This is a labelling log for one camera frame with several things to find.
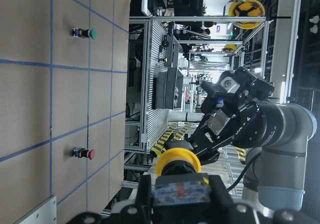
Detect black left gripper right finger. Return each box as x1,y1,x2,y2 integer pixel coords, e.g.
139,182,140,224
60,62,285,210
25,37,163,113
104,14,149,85
208,175,233,209

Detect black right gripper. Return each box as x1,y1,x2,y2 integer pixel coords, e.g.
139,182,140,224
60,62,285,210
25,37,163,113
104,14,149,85
164,67,275,166

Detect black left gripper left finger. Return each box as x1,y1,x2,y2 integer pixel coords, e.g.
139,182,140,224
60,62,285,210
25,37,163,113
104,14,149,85
134,175,152,209

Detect yellow push button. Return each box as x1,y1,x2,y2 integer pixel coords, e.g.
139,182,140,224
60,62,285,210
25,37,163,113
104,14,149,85
153,148,210,207

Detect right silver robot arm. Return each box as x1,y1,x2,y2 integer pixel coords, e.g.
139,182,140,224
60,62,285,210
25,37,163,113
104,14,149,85
164,67,317,211

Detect red push button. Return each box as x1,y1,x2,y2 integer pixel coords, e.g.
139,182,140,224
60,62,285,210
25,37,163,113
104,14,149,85
72,147,96,160

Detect green push button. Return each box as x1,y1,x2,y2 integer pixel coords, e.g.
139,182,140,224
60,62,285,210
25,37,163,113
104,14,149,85
71,28,97,39

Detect yellow hard hat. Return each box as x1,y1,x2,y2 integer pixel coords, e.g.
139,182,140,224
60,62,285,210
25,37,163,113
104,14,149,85
223,0,266,30

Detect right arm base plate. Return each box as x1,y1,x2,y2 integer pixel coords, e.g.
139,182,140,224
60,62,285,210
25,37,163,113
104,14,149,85
16,196,57,224

